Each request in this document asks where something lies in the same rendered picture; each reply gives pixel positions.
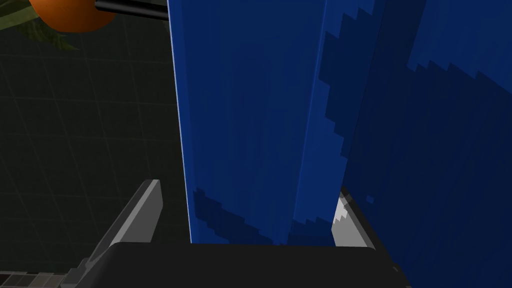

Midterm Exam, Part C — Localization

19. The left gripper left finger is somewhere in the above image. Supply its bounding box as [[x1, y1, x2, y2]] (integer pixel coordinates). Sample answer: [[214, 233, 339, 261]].
[[87, 179, 164, 265]]

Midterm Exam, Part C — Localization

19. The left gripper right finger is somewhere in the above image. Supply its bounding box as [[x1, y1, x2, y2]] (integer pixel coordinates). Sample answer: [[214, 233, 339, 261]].
[[331, 185, 377, 251]]

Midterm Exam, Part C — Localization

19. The blue door leaf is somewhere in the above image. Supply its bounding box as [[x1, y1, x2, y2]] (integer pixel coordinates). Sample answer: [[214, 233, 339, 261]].
[[166, 0, 512, 288]]

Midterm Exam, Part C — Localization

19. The black bar handle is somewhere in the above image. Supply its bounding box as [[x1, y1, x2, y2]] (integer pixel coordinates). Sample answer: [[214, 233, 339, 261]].
[[94, 0, 169, 21]]

